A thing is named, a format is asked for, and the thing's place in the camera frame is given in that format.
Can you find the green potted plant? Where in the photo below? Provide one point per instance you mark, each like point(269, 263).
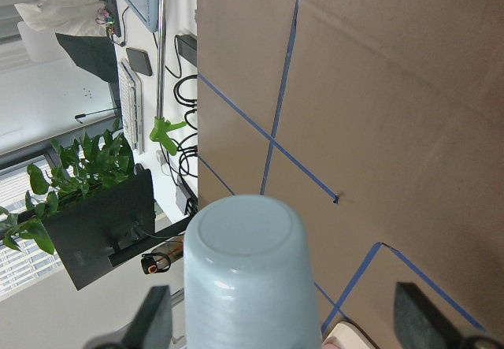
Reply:
point(90, 165)

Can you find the blue teach pendant tablet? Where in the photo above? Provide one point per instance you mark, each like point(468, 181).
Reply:
point(146, 11)

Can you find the light blue ikea cup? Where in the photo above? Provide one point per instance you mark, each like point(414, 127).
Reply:
point(248, 281)

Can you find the green handled reacher grabber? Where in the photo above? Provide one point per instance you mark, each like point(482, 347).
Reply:
point(162, 127)

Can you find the black computer monitor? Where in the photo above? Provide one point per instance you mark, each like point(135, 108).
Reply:
point(86, 234)

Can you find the black smartphone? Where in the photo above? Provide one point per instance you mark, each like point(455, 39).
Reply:
point(139, 61)

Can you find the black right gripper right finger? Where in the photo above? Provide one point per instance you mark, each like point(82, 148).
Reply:
point(418, 323)

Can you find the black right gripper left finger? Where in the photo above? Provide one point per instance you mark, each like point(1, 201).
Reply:
point(150, 328)

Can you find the cream serving tray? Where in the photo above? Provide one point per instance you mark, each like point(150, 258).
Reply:
point(346, 335)

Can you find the black power adapter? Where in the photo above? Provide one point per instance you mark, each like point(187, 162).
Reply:
point(187, 47)

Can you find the white keyboard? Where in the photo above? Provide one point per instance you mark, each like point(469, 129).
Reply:
point(131, 100)

